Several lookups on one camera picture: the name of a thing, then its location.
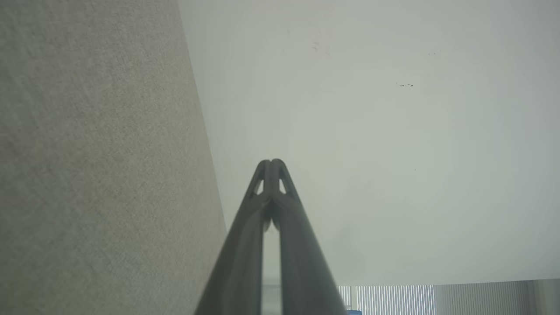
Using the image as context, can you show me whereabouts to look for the white vertical window blinds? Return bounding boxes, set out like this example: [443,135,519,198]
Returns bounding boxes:
[337,279,560,315]

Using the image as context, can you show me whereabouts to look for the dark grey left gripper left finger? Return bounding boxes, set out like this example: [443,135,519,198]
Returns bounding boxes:
[195,159,273,315]

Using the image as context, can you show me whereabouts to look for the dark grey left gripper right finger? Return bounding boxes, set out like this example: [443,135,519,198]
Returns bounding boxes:
[271,158,347,315]

